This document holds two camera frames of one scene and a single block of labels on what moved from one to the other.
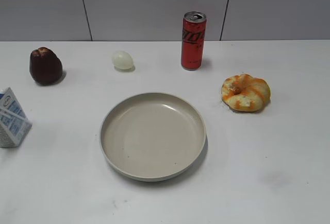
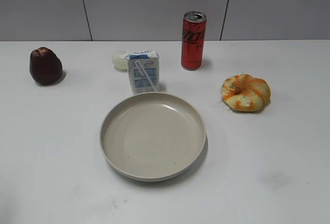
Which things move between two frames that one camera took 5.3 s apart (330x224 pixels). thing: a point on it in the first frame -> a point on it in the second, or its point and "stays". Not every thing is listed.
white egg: x=122 y=60 stays
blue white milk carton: x=14 y=122 -> x=143 y=67
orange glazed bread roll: x=244 y=92 stays
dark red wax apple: x=45 y=67 stays
